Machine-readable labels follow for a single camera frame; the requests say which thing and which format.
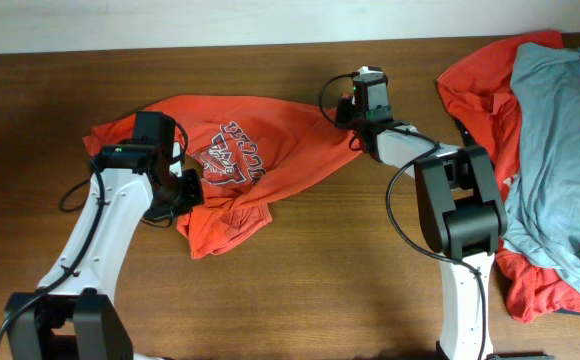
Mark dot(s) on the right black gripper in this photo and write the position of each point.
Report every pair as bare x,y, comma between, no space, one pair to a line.
345,103

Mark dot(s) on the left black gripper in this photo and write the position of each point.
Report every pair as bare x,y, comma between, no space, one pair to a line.
194,196

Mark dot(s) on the orange printed t-shirt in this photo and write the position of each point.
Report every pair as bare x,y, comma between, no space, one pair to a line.
253,151

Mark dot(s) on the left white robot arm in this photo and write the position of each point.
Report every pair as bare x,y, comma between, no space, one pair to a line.
71,313

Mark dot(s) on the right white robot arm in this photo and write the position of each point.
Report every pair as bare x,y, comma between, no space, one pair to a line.
460,209

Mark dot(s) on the orange shirt in pile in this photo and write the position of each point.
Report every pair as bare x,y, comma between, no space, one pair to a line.
476,92

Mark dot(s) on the grey t-shirt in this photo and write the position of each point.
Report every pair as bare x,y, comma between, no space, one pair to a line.
543,204

